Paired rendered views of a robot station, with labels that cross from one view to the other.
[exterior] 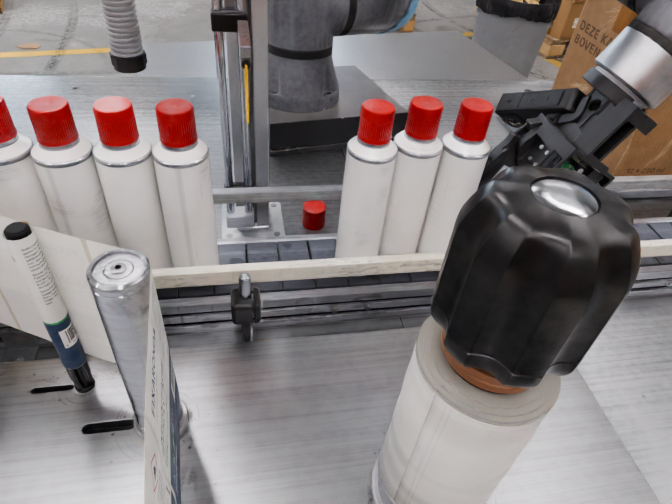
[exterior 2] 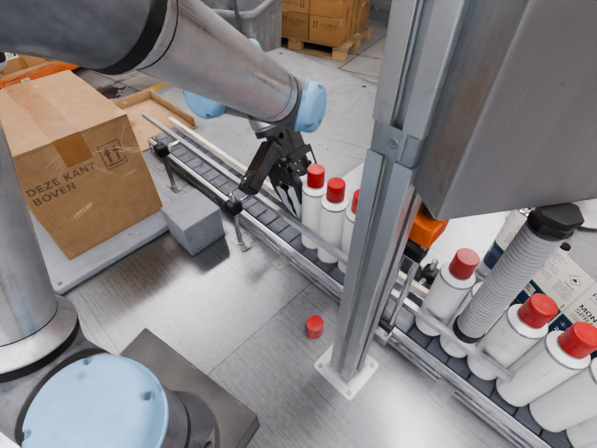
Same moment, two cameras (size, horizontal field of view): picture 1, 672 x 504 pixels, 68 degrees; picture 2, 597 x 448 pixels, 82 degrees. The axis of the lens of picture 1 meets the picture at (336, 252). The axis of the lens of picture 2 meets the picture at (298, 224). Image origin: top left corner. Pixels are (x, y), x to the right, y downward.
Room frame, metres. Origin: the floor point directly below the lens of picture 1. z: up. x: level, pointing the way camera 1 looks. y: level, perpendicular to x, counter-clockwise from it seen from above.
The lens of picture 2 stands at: (0.77, 0.29, 1.47)
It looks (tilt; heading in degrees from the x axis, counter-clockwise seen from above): 47 degrees down; 239
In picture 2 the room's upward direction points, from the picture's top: straight up
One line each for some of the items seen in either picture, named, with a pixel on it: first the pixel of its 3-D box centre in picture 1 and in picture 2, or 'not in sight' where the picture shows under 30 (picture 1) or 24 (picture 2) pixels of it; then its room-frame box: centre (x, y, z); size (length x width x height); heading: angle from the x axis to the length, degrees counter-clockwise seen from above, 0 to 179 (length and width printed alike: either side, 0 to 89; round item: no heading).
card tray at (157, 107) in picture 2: not in sight; (139, 120); (0.68, -0.92, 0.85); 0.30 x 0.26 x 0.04; 104
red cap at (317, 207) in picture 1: (313, 214); (314, 326); (0.58, 0.04, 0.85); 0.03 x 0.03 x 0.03
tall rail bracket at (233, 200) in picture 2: not in sight; (242, 214); (0.59, -0.25, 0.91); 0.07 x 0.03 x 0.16; 14
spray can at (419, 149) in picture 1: (408, 187); (332, 222); (0.47, -0.07, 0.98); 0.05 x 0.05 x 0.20
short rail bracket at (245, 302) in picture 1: (247, 315); (426, 277); (0.34, 0.08, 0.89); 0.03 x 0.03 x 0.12; 14
